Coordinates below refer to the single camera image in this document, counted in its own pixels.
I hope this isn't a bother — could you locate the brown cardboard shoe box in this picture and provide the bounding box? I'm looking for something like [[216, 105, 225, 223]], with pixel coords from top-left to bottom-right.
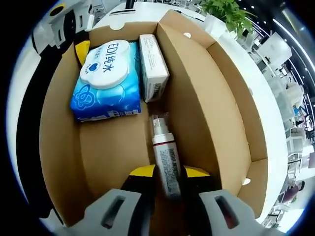
[[39, 9, 269, 228]]

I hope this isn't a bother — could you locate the green potted plant white pot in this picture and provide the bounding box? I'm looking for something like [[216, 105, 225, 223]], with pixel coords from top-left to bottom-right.
[[200, 0, 256, 40]]

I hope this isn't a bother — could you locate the white square pillar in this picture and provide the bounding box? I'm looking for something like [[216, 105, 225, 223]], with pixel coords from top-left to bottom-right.
[[260, 33, 291, 72]]

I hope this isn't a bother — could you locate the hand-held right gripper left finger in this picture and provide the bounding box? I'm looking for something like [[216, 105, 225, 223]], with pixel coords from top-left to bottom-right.
[[82, 164, 158, 236]]

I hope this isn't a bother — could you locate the blue wet wipes pack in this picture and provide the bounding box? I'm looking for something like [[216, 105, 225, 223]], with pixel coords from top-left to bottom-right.
[[70, 39, 142, 122]]

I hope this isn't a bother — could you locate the white pump spray bottle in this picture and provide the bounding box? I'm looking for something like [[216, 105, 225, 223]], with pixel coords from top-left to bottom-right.
[[149, 112, 183, 199]]

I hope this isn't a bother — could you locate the black smartphone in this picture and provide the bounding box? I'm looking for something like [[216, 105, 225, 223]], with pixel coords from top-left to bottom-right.
[[111, 8, 137, 14]]

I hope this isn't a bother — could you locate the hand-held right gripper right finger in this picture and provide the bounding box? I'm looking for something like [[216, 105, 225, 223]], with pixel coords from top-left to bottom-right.
[[181, 166, 261, 236]]

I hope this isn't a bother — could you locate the white printed carton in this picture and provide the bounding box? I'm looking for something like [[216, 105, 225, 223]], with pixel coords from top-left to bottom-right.
[[139, 33, 170, 103]]

